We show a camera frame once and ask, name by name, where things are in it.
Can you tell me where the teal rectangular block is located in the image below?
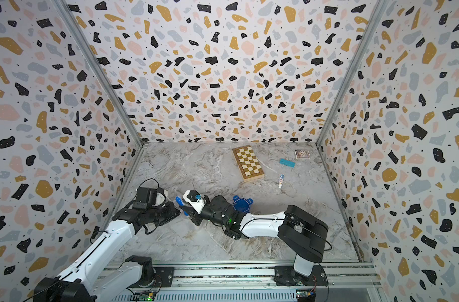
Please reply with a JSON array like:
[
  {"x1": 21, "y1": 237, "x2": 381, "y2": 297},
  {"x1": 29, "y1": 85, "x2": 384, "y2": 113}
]
[{"x1": 279, "y1": 159, "x2": 296, "y2": 167}]

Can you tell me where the blue container lid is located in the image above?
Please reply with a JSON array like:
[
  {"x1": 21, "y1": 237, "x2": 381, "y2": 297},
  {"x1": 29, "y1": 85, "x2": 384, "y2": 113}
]
[{"x1": 233, "y1": 195, "x2": 253, "y2": 213}]

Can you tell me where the playing card box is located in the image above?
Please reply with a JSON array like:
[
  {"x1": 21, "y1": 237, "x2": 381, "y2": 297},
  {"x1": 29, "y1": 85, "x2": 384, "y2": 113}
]
[{"x1": 295, "y1": 150, "x2": 311, "y2": 159}]

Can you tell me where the wooden chessboard box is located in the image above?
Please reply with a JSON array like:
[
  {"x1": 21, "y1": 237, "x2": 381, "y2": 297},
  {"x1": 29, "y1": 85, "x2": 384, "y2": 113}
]
[{"x1": 232, "y1": 145, "x2": 265, "y2": 182}]

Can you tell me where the small white toothpaste tube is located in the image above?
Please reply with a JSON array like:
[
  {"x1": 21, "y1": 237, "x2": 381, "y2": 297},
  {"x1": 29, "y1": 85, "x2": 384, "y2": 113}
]
[{"x1": 278, "y1": 174, "x2": 284, "y2": 189}]

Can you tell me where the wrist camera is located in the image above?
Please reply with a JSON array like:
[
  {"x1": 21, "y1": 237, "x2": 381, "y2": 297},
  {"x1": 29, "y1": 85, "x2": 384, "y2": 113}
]
[
  {"x1": 183, "y1": 190, "x2": 210, "y2": 214},
  {"x1": 132, "y1": 187, "x2": 166, "y2": 210}
]

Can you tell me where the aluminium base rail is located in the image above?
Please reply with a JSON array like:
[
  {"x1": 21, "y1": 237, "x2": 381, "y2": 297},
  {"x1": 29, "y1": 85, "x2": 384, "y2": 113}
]
[{"x1": 114, "y1": 260, "x2": 387, "y2": 301}]

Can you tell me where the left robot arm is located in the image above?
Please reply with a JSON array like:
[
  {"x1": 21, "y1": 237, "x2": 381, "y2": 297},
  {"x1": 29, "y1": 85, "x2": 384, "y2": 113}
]
[{"x1": 30, "y1": 202, "x2": 180, "y2": 301}]

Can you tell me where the blue toothbrush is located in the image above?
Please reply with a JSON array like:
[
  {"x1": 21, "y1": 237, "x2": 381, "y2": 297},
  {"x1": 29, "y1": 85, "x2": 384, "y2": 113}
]
[{"x1": 176, "y1": 196, "x2": 189, "y2": 216}]

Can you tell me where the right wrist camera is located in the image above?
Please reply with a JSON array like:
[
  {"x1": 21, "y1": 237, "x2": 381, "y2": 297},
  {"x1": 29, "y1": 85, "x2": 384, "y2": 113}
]
[{"x1": 183, "y1": 190, "x2": 210, "y2": 214}]

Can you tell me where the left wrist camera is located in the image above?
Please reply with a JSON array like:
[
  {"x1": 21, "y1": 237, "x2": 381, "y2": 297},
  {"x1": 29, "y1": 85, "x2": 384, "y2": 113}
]
[{"x1": 132, "y1": 187, "x2": 166, "y2": 210}]

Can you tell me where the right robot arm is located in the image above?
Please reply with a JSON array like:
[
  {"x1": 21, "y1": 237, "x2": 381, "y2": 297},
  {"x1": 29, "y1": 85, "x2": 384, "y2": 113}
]
[{"x1": 185, "y1": 195, "x2": 331, "y2": 286}]

